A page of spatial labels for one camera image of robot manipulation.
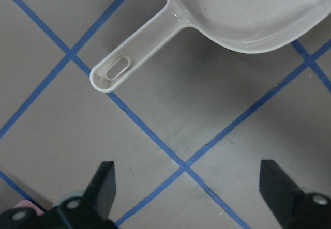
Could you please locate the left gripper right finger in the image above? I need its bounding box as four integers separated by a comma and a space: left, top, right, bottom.
259, 160, 330, 228

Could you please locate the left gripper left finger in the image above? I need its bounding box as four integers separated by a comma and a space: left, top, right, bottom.
55, 161, 114, 228

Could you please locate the beige plastic dustpan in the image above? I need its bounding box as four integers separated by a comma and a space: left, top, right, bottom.
89, 0, 330, 93

